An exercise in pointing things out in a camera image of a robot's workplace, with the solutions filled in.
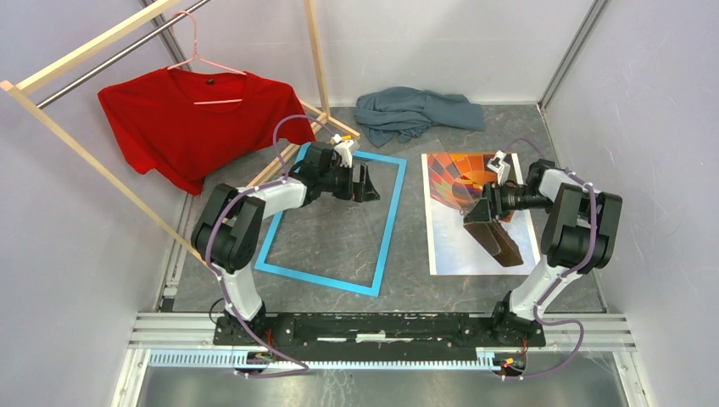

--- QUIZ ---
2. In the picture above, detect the yellow handled screwdriver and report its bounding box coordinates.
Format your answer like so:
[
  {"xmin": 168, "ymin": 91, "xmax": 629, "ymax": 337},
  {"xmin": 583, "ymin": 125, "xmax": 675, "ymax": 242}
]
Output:
[{"xmin": 330, "ymin": 134, "xmax": 353, "ymax": 145}]

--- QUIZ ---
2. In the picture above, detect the hot-air balloon photo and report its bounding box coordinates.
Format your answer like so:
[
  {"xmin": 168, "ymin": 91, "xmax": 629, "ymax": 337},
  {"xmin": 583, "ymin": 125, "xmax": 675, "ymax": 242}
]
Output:
[{"xmin": 421, "ymin": 152, "xmax": 540, "ymax": 276}]

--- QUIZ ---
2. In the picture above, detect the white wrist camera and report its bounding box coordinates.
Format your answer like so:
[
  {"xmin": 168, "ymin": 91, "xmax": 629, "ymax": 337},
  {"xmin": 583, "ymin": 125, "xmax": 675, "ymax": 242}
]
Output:
[
  {"xmin": 486, "ymin": 150, "xmax": 511, "ymax": 186},
  {"xmin": 332, "ymin": 138, "xmax": 360, "ymax": 168}
]

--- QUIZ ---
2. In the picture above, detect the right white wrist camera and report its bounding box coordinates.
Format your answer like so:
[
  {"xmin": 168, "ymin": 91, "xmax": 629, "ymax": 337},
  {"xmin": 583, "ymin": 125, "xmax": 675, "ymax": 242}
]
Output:
[{"xmin": 486, "ymin": 150, "xmax": 511, "ymax": 186}]

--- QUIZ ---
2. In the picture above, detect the wooden clothes rack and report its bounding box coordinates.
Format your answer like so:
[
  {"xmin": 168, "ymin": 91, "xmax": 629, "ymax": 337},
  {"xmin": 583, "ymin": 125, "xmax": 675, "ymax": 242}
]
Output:
[{"xmin": 0, "ymin": 0, "xmax": 362, "ymax": 268}]

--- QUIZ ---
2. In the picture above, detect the pink clothes hanger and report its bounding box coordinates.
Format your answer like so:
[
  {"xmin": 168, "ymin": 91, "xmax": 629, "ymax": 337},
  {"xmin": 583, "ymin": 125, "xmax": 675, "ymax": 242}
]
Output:
[{"xmin": 167, "ymin": 9, "xmax": 248, "ymax": 106}]

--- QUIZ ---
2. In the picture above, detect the grey-blue crumpled cloth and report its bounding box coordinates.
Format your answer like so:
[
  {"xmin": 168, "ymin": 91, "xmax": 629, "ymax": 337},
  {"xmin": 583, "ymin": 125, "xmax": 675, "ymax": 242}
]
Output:
[{"xmin": 354, "ymin": 86, "xmax": 487, "ymax": 148}]

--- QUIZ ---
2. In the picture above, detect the aluminium corner profile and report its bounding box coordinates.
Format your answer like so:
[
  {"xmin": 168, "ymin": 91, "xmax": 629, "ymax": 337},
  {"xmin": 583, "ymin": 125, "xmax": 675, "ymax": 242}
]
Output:
[{"xmin": 537, "ymin": 0, "xmax": 610, "ymax": 113}]

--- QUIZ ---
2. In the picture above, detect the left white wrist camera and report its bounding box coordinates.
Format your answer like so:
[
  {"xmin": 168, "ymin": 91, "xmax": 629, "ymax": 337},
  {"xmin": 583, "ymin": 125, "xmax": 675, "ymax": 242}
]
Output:
[{"xmin": 332, "ymin": 138, "xmax": 360, "ymax": 168}]

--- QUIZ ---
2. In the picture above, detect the blue picture frame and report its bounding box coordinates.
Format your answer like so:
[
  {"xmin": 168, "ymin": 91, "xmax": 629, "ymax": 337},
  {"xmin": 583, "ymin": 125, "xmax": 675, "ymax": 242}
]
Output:
[{"xmin": 254, "ymin": 150, "xmax": 407, "ymax": 298}]

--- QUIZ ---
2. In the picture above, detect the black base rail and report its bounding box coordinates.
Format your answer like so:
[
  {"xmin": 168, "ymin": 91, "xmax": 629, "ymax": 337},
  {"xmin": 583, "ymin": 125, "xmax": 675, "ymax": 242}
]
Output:
[{"xmin": 213, "ymin": 312, "xmax": 547, "ymax": 362}]

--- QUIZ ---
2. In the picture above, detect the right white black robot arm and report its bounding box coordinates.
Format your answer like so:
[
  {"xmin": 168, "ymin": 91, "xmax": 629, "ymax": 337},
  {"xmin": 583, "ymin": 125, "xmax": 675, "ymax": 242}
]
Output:
[{"xmin": 463, "ymin": 159, "xmax": 622, "ymax": 346}]

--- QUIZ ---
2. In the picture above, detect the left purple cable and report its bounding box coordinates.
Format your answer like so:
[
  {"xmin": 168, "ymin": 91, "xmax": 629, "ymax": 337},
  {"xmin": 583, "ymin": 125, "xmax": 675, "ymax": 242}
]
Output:
[{"xmin": 203, "ymin": 114, "xmax": 341, "ymax": 378}]

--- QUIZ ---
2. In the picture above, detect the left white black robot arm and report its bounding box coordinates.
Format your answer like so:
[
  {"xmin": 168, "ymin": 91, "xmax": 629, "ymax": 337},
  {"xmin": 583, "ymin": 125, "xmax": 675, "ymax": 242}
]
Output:
[{"xmin": 191, "ymin": 140, "xmax": 380, "ymax": 346}]

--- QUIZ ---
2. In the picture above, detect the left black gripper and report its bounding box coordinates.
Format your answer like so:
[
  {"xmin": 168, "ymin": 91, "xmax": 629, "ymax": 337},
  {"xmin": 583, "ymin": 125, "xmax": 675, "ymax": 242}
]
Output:
[{"xmin": 320, "ymin": 161, "xmax": 380, "ymax": 204}]

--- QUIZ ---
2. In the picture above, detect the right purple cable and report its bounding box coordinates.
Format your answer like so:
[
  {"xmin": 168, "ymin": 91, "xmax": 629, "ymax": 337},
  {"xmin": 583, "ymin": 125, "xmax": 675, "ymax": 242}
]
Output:
[{"xmin": 499, "ymin": 137, "xmax": 599, "ymax": 381}]

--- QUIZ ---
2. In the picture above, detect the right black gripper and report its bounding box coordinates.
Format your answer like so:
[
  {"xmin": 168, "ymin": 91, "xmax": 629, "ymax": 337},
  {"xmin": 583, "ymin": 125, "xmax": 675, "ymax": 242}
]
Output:
[{"xmin": 463, "ymin": 181, "xmax": 552, "ymax": 223}]

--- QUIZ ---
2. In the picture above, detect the purple cable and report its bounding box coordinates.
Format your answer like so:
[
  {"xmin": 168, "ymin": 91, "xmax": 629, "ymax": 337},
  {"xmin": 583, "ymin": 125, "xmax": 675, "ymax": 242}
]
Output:
[
  {"xmin": 499, "ymin": 137, "xmax": 599, "ymax": 381},
  {"xmin": 203, "ymin": 114, "xmax": 341, "ymax": 378}
]

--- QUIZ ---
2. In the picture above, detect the red t-shirt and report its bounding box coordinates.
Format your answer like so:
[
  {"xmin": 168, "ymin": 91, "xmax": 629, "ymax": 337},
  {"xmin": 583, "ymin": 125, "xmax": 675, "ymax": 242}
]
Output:
[{"xmin": 98, "ymin": 68, "xmax": 315, "ymax": 195}]

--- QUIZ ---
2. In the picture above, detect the grey slotted cable duct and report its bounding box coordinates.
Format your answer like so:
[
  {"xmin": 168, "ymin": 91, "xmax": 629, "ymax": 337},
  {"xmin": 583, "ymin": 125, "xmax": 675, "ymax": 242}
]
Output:
[{"xmin": 147, "ymin": 348, "xmax": 508, "ymax": 372}]

